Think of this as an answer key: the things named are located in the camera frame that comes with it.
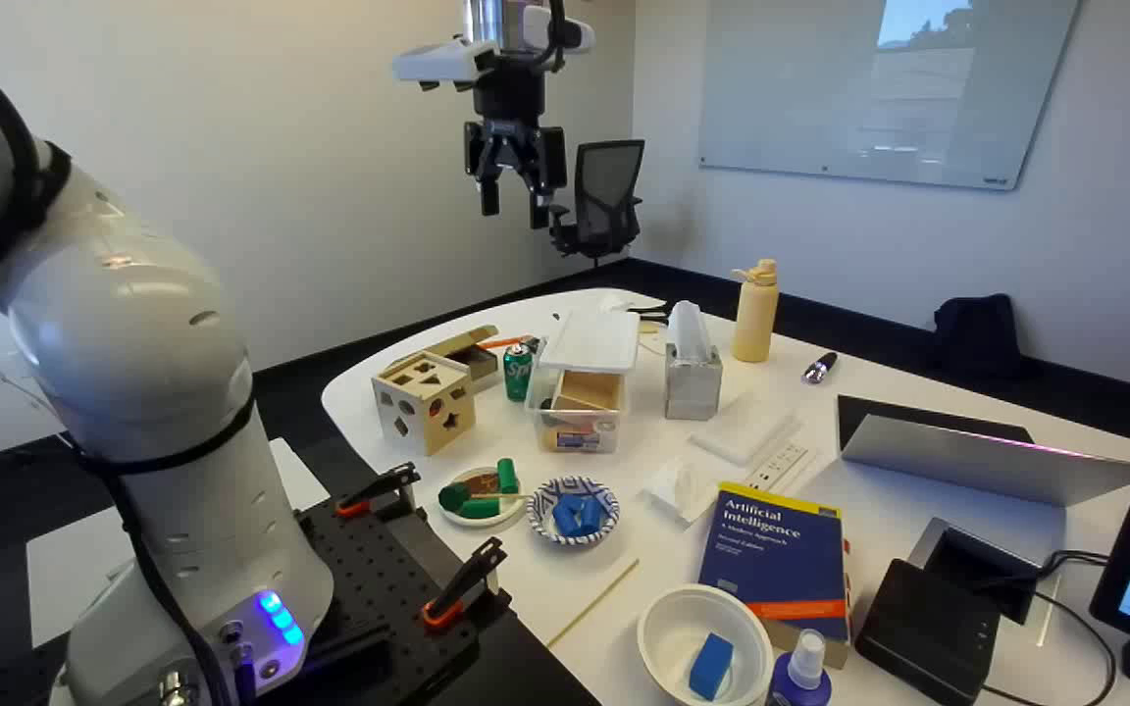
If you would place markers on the thin wooden stick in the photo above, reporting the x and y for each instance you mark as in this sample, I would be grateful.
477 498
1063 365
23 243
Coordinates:
588 604

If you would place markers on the black box device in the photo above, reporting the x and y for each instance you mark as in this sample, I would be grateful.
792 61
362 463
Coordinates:
923 633

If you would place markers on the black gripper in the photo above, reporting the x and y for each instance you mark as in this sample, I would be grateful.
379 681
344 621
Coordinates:
510 102

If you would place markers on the blue block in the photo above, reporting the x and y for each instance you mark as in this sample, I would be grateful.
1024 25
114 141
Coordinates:
711 667

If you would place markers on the grey tissue box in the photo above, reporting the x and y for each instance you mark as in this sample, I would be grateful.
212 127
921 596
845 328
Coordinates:
692 374

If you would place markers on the white crumpled tissue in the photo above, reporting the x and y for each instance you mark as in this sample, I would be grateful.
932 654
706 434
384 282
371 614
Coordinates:
682 488

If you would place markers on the black office chair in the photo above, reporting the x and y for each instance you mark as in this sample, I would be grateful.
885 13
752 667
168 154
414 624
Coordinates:
604 196

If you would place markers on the blue book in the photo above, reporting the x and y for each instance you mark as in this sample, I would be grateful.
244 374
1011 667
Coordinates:
774 554

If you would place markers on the whiteboard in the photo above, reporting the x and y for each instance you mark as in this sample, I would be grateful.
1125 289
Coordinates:
893 91

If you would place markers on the silver laptop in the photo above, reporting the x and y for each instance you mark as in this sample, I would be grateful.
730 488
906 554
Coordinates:
972 457

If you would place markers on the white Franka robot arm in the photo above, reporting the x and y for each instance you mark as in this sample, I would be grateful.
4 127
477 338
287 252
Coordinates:
136 354

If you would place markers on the white flat tray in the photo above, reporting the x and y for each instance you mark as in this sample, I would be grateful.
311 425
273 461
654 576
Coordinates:
741 430

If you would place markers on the black marker pen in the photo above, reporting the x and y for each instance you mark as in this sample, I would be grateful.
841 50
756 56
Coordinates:
818 365

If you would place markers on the green can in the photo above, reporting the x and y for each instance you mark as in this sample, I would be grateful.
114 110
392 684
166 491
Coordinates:
519 374

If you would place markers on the white plate with green blocks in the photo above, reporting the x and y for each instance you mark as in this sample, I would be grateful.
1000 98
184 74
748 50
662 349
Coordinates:
477 497

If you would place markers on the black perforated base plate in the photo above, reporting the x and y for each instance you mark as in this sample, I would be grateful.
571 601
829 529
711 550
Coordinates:
392 614

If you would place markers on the clear plastic container white lid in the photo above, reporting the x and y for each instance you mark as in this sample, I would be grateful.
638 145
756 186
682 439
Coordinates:
584 379

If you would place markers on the white remote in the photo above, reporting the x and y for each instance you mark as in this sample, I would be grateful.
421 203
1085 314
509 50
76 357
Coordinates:
779 463

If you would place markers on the white bowl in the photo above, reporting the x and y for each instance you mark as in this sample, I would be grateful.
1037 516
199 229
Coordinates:
667 633

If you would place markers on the orange ruler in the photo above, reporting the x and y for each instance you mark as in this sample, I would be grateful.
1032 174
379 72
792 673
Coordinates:
510 341

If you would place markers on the patterned bowl with blue blocks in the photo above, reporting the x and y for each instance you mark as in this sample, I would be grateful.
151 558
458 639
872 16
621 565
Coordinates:
575 511

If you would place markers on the beige bottle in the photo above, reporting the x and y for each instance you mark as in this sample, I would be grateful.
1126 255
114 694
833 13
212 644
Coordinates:
756 314

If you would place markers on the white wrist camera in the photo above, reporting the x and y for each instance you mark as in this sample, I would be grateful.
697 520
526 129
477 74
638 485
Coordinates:
441 61

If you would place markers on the black clamp orange tip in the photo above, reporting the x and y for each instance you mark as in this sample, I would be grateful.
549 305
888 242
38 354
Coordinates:
465 580
379 488

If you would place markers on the wooden shape sorter box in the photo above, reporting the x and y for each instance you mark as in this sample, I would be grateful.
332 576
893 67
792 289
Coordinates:
425 400

